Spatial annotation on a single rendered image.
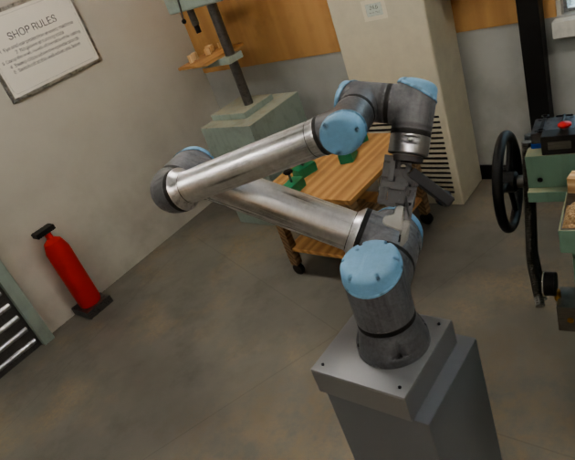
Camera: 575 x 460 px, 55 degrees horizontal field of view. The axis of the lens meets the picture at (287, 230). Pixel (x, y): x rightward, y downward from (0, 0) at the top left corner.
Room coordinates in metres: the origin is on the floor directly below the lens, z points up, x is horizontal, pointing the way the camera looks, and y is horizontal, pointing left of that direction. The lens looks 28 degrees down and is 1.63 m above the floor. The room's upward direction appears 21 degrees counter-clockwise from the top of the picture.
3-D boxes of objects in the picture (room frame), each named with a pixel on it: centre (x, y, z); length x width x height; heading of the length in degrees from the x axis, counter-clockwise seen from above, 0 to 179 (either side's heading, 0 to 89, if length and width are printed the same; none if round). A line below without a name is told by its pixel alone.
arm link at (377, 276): (1.10, -0.16, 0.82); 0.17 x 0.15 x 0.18; 148
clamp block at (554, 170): (1.19, -0.70, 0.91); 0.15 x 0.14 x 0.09; 141
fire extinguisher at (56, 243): (3.03, 1.30, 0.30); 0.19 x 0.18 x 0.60; 43
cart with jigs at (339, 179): (2.54, -0.35, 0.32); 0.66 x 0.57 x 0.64; 131
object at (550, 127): (1.18, -0.69, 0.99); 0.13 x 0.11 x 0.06; 141
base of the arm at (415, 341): (1.09, -0.15, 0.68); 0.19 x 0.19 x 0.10
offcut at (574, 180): (1.04, -0.66, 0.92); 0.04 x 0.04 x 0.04; 39
